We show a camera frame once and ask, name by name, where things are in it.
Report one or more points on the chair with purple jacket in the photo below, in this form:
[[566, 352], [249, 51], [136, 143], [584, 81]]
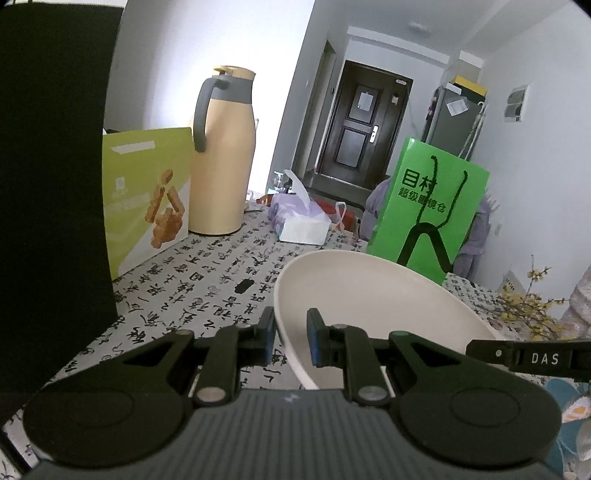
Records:
[[475, 240]]

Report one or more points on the white plastic bag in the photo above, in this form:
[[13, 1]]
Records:
[[338, 214]]

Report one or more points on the grey refrigerator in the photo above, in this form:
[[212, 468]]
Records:
[[452, 124]]

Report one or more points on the red basin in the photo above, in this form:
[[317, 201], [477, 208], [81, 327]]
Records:
[[353, 210]]

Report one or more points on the white plate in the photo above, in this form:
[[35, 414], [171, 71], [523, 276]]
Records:
[[369, 290]]

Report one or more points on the dark brown door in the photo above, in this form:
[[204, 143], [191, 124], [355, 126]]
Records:
[[360, 124]]

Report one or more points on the green paper bag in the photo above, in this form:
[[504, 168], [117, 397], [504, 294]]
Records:
[[429, 207]]

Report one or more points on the black paper bag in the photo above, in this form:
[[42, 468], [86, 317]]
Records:
[[51, 184]]

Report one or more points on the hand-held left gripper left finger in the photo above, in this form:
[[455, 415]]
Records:
[[268, 339]]

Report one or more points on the yellow and black box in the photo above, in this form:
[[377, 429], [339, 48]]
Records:
[[468, 85]]

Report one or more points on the wall electrical panel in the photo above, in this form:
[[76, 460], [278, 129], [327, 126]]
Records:
[[515, 102]]

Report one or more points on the beige thermos jug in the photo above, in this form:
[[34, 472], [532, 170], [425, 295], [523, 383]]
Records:
[[224, 175]]

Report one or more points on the yellow-green snack box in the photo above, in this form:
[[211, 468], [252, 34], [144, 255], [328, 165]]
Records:
[[138, 194]]

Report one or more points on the soap pump bottle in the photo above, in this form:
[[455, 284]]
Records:
[[278, 182]]

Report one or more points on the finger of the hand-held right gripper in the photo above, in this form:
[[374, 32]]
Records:
[[489, 351]]

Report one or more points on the white paper packet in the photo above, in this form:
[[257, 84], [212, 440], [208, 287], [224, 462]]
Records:
[[511, 284]]

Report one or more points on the white tissue pack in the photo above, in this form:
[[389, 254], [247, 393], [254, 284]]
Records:
[[300, 221]]

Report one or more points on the wall socket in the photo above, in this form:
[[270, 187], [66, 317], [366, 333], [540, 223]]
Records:
[[499, 228]]

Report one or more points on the yellow flower branch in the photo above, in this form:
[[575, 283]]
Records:
[[526, 309]]

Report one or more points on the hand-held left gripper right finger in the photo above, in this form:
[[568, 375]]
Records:
[[315, 339]]

